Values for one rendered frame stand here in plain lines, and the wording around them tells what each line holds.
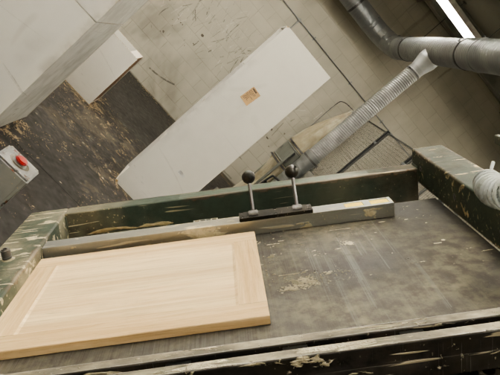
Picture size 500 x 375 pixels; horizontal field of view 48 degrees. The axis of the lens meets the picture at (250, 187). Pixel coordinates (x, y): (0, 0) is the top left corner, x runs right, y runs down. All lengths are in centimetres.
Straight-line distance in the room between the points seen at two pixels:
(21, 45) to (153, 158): 187
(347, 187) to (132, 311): 84
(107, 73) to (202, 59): 333
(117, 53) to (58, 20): 267
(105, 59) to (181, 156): 167
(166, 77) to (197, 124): 447
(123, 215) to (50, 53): 200
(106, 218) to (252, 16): 776
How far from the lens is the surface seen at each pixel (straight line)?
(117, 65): 625
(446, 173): 160
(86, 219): 180
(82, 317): 124
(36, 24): 365
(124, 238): 154
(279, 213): 151
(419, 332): 94
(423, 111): 996
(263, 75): 496
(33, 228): 174
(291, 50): 497
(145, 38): 944
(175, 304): 120
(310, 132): 718
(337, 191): 177
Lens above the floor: 165
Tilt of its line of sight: 9 degrees down
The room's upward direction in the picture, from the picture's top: 50 degrees clockwise
